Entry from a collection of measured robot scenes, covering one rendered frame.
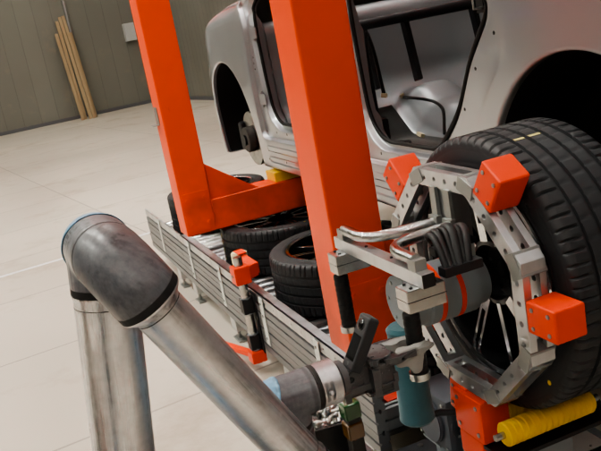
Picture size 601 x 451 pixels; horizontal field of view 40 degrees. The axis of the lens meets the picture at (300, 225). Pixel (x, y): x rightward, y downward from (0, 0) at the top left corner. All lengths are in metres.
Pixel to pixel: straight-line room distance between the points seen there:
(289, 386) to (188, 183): 2.65
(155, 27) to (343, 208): 2.02
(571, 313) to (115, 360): 0.86
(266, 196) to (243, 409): 2.95
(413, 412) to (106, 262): 1.05
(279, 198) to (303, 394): 2.79
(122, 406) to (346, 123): 1.12
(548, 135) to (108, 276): 1.04
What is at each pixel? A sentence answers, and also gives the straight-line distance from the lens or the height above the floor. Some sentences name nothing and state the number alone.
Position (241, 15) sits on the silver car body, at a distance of 4.33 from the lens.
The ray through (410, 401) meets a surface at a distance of 2.07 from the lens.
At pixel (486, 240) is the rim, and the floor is 0.93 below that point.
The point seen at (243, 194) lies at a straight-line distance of 4.23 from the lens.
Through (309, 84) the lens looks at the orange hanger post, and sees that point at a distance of 2.22.
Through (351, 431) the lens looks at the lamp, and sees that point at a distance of 1.89.
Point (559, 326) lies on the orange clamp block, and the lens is 1.65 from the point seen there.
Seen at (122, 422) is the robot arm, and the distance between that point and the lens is 1.47.
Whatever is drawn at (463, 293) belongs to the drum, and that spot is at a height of 0.85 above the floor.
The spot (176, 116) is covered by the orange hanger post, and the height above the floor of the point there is 1.13.
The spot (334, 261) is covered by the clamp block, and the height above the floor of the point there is 0.93.
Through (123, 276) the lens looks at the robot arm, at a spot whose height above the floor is 1.18.
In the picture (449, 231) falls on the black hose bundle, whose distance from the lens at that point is 1.69.
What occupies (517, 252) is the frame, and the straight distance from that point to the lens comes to 1.69.
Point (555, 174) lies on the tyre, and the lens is 1.77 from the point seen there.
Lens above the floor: 1.52
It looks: 15 degrees down
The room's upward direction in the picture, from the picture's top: 10 degrees counter-clockwise
